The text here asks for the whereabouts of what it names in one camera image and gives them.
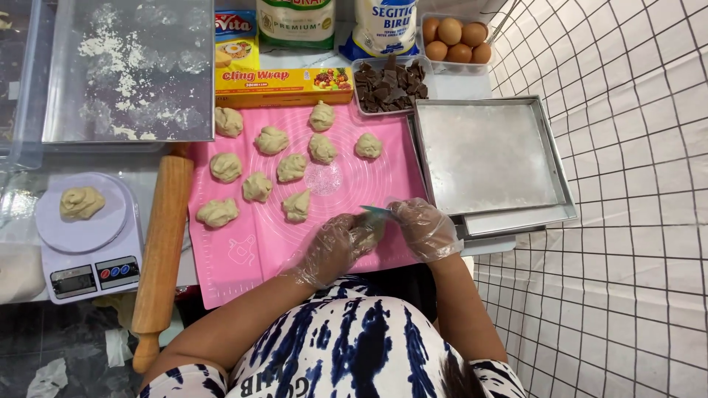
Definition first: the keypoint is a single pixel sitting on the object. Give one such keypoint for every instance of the person's left hand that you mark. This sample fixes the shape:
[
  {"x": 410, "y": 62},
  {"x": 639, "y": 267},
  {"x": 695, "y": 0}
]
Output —
[{"x": 332, "y": 251}]

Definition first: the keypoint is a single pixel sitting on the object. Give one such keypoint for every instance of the person's right hand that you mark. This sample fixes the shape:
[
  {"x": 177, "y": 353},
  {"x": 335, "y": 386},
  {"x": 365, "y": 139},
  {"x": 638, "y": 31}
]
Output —
[{"x": 428, "y": 232}]

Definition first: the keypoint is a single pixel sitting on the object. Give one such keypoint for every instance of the person's right fingers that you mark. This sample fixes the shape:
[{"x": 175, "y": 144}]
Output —
[{"x": 408, "y": 213}]

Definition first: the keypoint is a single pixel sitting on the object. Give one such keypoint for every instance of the person's left fingers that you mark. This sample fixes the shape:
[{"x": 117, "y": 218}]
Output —
[{"x": 347, "y": 226}]

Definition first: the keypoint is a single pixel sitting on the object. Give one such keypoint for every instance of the small beige dough piece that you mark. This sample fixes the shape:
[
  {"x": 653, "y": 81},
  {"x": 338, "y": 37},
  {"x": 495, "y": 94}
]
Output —
[{"x": 369, "y": 231}]

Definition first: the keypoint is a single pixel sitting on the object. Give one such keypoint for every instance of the teal plastic dough scraper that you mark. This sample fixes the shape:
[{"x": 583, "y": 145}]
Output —
[{"x": 375, "y": 210}]

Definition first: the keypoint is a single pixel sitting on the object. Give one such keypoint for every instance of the pink silicone baking mat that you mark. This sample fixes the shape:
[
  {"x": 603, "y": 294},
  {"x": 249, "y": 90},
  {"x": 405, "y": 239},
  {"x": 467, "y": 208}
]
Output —
[{"x": 343, "y": 182}]

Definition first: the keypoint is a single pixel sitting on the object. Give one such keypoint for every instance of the square metal baking pan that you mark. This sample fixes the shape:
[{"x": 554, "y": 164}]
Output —
[
  {"x": 487, "y": 157},
  {"x": 520, "y": 222}
]

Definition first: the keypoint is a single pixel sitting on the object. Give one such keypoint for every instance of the group of beige dough lumps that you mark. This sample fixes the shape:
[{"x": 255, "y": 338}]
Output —
[{"x": 271, "y": 140}]

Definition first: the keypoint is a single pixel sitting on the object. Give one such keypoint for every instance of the clear plastic chocolate container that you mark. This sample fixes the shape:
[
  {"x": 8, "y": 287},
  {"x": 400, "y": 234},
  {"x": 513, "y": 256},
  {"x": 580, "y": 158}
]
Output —
[{"x": 357, "y": 108}]

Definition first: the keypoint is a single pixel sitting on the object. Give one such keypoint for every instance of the blue white tie-dye shirt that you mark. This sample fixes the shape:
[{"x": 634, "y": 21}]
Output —
[{"x": 343, "y": 348}]

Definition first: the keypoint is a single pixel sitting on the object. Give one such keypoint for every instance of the heap of chocolate chunks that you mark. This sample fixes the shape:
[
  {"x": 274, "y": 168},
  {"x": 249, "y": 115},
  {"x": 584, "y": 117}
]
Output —
[{"x": 390, "y": 85}]

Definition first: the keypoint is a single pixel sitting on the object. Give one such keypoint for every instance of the clear plastic egg container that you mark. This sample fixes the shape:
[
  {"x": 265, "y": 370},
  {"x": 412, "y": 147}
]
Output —
[{"x": 456, "y": 67}]

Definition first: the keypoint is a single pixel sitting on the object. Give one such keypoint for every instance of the yellow cling wrap box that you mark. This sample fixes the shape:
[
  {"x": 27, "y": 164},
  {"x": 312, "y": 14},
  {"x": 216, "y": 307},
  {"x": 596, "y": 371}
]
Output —
[{"x": 276, "y": 88}]

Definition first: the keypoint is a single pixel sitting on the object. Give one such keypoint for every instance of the batch of brown eggs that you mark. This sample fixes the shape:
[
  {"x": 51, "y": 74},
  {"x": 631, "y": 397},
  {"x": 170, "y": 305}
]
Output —
[{"x": 453, "y": 38}]

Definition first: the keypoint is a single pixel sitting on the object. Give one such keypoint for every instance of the wooden rolling pin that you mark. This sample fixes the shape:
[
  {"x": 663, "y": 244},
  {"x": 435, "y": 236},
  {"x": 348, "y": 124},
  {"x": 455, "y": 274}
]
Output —
[{"x": 163, "y": 237}]

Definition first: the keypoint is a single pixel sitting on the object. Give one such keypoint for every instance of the white blue flour bag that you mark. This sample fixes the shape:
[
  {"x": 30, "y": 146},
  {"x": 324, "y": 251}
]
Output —
[{"x": 381, "y": 30}]

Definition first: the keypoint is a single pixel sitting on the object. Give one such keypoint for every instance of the green white sugar bag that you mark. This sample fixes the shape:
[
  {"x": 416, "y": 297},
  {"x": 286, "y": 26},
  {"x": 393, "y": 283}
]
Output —
[{"x": 296, "y": 25}]

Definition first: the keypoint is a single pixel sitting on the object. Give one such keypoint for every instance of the yellow blue margarine packet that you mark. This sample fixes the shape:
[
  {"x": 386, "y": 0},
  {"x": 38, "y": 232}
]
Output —
[{"x": 236, "y": 41}]

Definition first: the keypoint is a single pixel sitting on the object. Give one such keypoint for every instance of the white digital kitchen scale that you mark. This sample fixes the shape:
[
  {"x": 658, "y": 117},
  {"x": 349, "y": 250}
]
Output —
[{"x": 91, "y": 260}]

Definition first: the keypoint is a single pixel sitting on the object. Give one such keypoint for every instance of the white crumpled tissue scrap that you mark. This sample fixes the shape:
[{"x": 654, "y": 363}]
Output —
[
  {"x": 48, "y": 381},
  {"x": 117, "y": 348}
]

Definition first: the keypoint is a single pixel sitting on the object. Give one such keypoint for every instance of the single swirled dough portion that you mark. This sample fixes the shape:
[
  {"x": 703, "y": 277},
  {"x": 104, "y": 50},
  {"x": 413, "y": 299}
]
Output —
[{"x": 82, "y": 202}]

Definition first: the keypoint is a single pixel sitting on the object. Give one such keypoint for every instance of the clear floured plastic lid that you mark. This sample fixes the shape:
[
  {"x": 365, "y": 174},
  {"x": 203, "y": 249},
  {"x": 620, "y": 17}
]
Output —
[{"x": 127, "y": 72}]

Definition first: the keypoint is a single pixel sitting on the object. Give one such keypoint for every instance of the white plastic bag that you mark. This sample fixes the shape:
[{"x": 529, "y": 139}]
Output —
[{"x": 19, "y": 273}]

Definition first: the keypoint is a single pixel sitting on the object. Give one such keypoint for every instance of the clear plastic storage box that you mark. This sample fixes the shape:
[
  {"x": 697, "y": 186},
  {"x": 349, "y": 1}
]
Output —
[{"x": 22, "y": 83}]

